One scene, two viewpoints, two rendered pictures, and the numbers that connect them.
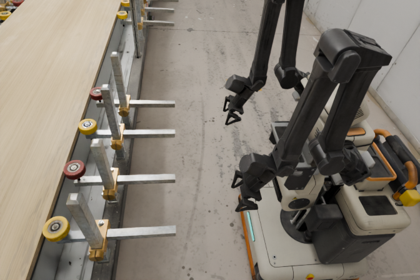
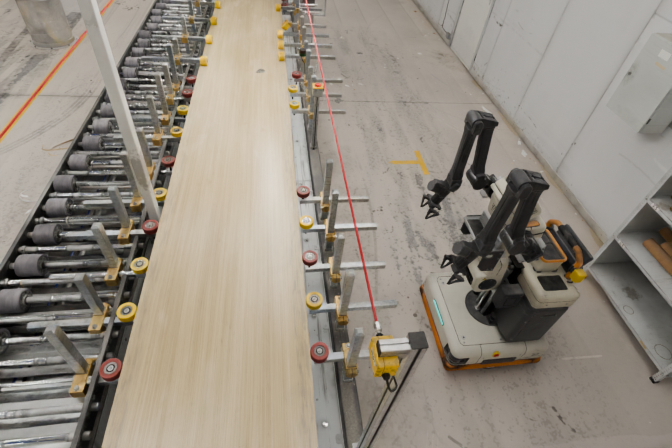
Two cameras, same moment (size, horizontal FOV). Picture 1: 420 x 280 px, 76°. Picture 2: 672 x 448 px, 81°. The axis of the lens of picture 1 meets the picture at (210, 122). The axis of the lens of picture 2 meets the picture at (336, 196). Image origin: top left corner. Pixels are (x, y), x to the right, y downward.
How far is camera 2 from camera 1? 1.04 m
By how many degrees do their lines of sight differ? 2
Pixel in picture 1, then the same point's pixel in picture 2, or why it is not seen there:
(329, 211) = (512, 289)
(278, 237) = (465, 321)
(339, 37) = (521, 175)
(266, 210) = (451, 297)
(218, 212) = (400, 303)
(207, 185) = (385, 278)
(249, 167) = (461, 250)
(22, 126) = (254, 223)
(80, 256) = (314, 329)
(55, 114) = (276, 211)
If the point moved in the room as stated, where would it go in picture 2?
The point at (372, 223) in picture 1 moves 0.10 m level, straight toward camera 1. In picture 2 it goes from (548, 296) to (537, 305)
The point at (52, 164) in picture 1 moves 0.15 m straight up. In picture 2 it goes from (292, 254) to (292, 235)
